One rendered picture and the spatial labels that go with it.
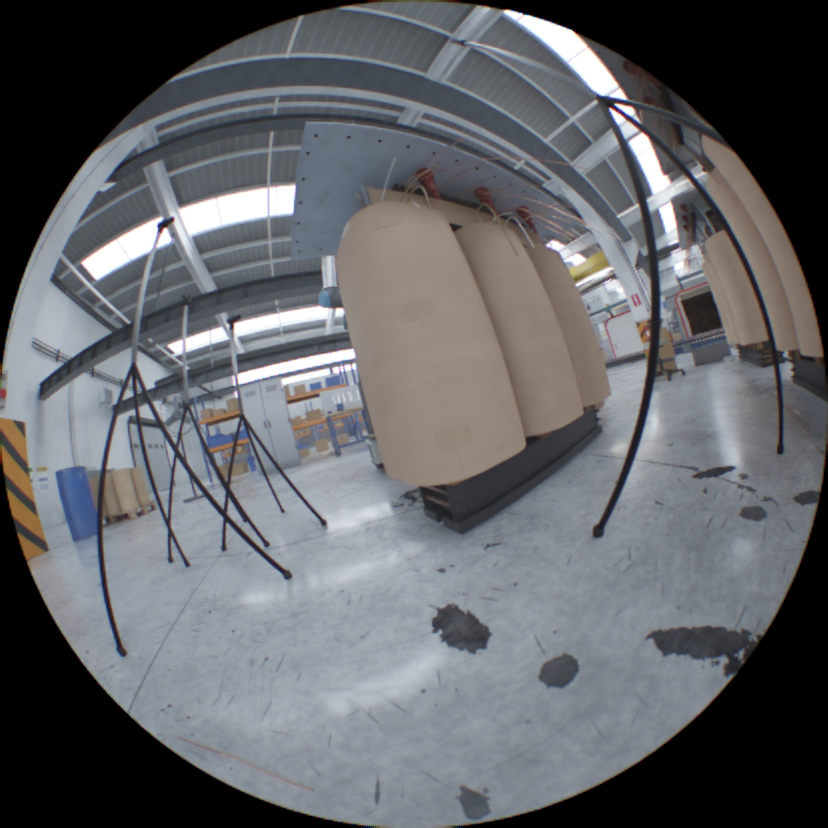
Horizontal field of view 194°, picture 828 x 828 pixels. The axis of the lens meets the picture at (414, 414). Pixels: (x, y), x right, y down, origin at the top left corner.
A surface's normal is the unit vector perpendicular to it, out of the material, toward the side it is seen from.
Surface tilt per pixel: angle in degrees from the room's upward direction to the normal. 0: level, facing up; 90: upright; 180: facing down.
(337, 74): 180
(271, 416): 90
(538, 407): 90
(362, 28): 175
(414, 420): 90
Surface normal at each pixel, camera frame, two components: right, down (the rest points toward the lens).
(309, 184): 0.27, 0.96
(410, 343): -0.19, 0.05
